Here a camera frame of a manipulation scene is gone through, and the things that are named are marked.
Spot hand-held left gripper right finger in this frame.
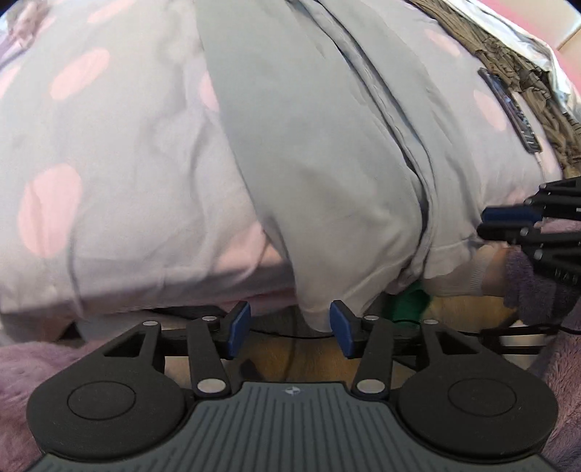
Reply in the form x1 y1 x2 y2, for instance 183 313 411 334
330 300 485 400

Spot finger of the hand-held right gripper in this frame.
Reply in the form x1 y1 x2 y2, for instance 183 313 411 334
482 178 581 224
476 224 581 255

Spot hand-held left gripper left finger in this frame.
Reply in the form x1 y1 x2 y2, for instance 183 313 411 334
100 301 252 398

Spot grey t-shirt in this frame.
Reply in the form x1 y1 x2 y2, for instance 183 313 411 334
195 0 484 334

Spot white sock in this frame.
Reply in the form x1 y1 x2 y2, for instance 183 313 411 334
472 247 513 298

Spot green object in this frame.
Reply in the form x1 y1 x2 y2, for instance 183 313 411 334
390 281 432 325

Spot brown striped garment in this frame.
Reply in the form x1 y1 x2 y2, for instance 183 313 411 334
409 0 581 178

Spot black smartphone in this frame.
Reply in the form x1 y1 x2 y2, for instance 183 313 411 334
478 67 543 152

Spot white crumpled garment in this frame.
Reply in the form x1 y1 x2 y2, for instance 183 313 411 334
449 0 581 119

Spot pink pillow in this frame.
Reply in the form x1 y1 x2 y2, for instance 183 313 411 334
476 0 581 60

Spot person's purple fleece pants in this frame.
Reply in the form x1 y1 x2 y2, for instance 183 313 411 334
0 247 581 472

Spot black cable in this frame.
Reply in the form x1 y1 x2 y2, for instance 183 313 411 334
247 324 337 340

